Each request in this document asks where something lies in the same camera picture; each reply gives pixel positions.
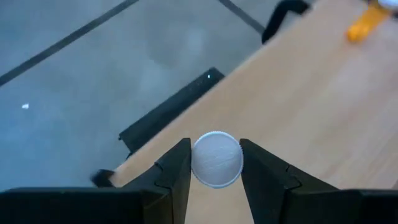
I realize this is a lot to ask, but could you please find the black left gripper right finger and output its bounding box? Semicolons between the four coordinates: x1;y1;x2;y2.
239;138;343;224

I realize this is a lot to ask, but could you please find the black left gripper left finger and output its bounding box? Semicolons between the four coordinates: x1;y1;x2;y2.
121;138;192;224

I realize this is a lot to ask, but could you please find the pink pill bottle white cap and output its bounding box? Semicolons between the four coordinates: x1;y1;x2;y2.
190;130;244;189

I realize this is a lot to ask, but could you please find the amber pill bottle white cap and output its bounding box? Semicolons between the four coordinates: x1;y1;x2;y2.
346;0;398;44

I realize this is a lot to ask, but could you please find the black floor tape strip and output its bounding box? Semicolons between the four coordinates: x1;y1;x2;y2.
0;0;141;88
217;0;267;34

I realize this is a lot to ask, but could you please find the black aluminium table frame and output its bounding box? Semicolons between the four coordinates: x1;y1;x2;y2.
118;0;310;158

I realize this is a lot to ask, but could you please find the wooden shelf black frame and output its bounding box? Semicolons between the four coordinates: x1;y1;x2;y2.
91;0;398;224

